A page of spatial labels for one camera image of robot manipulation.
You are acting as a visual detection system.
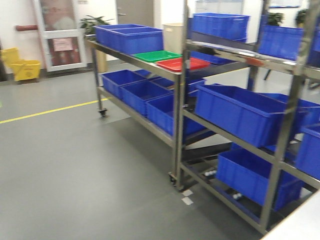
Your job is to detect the green plastic tray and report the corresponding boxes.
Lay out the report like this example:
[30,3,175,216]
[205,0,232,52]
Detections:
[132,50,182,63]

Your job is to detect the blue bin on right rack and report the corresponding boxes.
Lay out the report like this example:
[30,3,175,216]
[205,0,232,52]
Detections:
[194,84,286,148]

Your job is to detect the stainless steel shelf rack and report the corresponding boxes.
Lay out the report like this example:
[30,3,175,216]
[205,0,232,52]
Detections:
[169,0,320,235]

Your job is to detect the upper stacked blue crate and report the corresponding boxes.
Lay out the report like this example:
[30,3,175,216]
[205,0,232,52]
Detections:
[192,12,250,40]

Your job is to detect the steel trolley cart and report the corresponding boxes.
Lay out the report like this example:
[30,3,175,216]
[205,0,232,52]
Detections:
[84,34,251,192]

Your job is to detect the red plastic tray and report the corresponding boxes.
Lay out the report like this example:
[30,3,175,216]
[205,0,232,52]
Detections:
[155,57,211,73]

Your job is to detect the beige plastic basket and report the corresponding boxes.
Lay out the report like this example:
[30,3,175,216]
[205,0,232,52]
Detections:
[162,22,184,54]

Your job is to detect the blue bin lower shelf rack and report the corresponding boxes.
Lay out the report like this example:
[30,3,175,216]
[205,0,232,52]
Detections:
[216,148,304,211]

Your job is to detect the yellow mop bucket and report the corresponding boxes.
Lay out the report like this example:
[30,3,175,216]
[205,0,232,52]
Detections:
[0,47,41,82]

